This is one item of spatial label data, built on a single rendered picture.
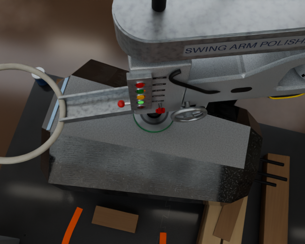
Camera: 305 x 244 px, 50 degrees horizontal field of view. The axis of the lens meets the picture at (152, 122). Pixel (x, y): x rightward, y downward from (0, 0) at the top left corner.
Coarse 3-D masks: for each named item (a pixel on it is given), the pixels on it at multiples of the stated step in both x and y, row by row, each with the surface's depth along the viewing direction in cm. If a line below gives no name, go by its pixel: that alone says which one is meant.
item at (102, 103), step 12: (60, 96) 155; (72, 96) 155; (84, 96) 156; (96, 96) 157; (108, 96) 157; (120, 96) 156; (72, 108) 158; (84, 108) 157; (96, 108) 156; (108, 108) 155; (120, 108) 154; (60, 120) 152; (72, 120) 153; (84, 120) 155
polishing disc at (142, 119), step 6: (138, 114) 170; (144, 114) 170; (162, 114) 170; (168, 114) 170; (138, 120) 169; (144, 120) 169; (150, 120) 169; (156, 120) 169; (162, 120) 169; (168, 120) 169; (144, 126) 168; (150, 126) 168; (156, 126) 168; (162, 126) 168
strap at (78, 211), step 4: (76, 208) 236; (80, 208) 236; (76, 212) 235; (80, 212) 235; (76, 216) 234; (72, 220) 233; (76, 220) 233; (72, 224) 232; (68, 228) 231; (72, 228) 231; (68, 232) 230; (160, 232) 231; (164, 232) 231; (64, 236) 230; (68, 236) 230; (160, 236) 230; (164, 236) 230; (64, 240) 229; (68, 240) 229; (160, 240) 230; (164, 240) 230
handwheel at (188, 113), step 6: (186, 102) 134; (186, 108) 127; (192, 108) 127; (198, 108) 127; (204, 108) 130; (174, 114) 130; (180, 114) 131; (186, 114) 132; (192, 114) 132; (204, 114) 133; (174, 120) 136; (180, 120) 138; (186, 120) 139; (192, 120) 139
